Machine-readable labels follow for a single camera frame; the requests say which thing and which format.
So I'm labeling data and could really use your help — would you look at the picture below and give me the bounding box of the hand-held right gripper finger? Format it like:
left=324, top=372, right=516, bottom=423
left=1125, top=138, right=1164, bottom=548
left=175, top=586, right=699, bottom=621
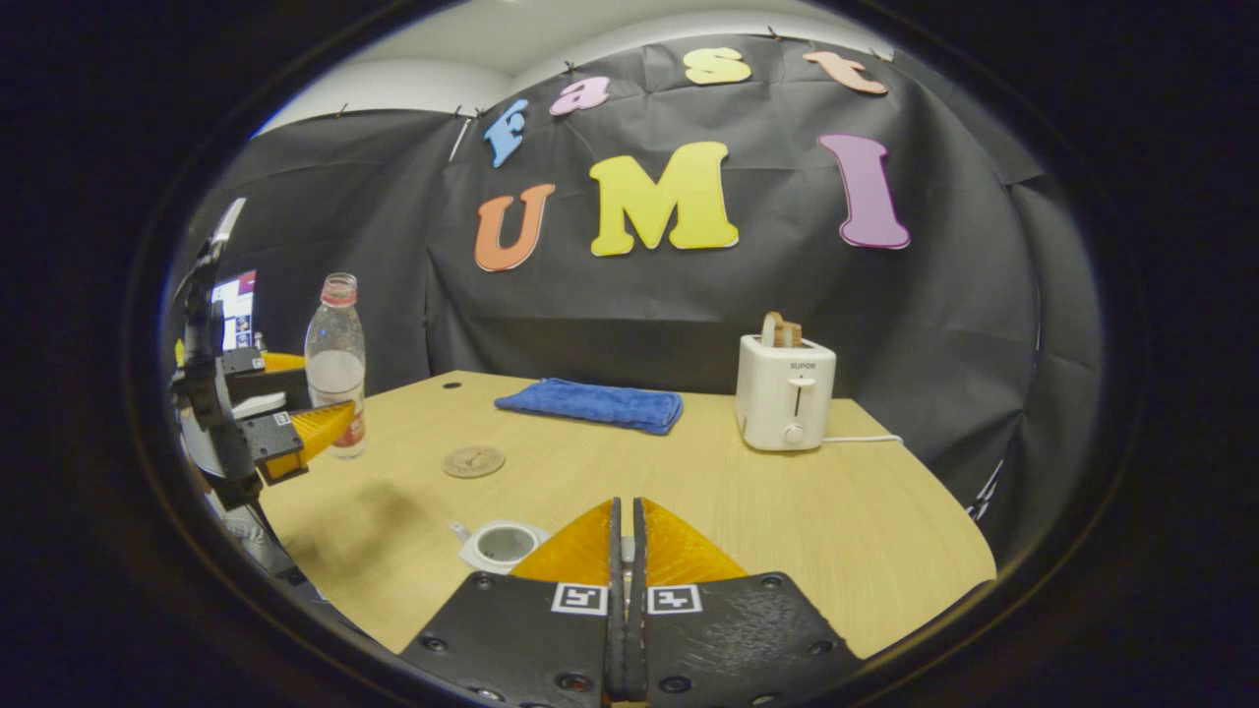
left=398, top=497, right=628, bottom=707
left=631, top=497, right=868, bottom=707

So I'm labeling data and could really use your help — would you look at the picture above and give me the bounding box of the clear plastic water bottle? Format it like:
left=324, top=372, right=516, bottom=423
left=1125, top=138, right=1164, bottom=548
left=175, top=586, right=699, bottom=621
left=304, top=272, right=368, bottom=461

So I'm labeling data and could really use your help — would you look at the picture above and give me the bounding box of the white teacup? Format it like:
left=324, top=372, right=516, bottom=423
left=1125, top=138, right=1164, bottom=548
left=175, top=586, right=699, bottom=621
left=450, top=519, right=553, bottom=575

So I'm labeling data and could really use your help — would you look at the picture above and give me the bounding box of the round wooden coaster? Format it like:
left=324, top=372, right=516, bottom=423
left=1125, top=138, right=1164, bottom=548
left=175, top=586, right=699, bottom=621
left=442, top=445, right=507, bottom=480

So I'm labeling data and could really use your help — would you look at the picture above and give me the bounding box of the computer monitor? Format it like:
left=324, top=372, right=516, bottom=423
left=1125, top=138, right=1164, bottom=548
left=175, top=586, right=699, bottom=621
left=210, top=270, right=259, bottom=353

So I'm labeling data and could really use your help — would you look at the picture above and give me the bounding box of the person's grey clothing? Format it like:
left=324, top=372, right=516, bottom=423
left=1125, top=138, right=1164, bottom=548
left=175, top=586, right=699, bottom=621
left=218, top=501, right=296, bottom=583

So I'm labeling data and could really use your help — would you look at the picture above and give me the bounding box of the blue folded towel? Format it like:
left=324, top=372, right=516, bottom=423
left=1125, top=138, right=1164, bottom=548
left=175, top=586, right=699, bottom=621
left=494, top=378, right=685, bottom=437

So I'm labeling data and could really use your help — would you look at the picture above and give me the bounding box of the white toaster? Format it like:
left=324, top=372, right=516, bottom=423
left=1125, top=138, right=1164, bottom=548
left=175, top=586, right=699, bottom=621
left=735, top=333, right=838, bottom=453

